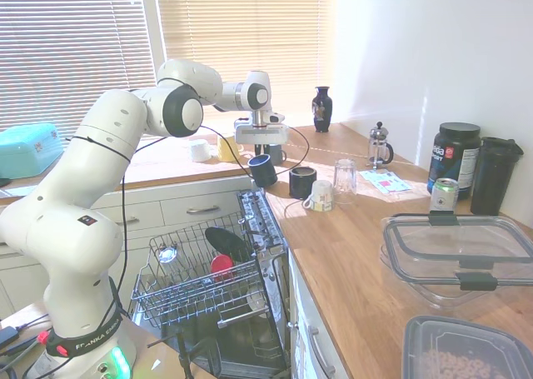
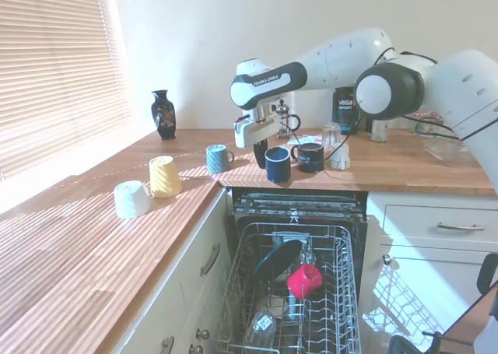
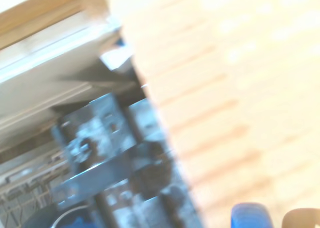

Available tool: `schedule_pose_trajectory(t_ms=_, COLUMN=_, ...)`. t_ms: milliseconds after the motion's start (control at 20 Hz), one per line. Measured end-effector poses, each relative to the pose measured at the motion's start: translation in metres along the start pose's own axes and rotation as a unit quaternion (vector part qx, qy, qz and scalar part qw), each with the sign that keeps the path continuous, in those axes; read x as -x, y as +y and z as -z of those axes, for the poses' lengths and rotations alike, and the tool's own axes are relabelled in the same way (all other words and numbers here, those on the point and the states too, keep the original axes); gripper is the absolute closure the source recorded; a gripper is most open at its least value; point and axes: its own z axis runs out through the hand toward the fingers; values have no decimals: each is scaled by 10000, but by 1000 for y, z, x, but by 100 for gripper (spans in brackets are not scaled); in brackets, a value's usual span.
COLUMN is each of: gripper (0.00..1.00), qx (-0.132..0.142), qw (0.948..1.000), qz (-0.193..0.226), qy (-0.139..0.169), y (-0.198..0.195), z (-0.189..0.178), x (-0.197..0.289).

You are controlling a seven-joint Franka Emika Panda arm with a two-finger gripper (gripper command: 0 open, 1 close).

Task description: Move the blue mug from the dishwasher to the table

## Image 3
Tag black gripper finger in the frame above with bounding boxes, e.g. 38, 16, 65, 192
281, 207, 320, 228

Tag navy mug with pale rim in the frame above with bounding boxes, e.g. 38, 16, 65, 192
230, 202, 271, 228

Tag built-in dishwasher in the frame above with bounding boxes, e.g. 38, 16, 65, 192
49, 32, 209, 228

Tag black plate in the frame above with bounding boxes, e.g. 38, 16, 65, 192
23, 204, 91, 228

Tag white cabinet below window counter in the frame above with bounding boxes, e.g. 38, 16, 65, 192
0, 10, 136, 159

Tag white wire dishwasher rack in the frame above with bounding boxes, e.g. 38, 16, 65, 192
0, 147, 66, 228

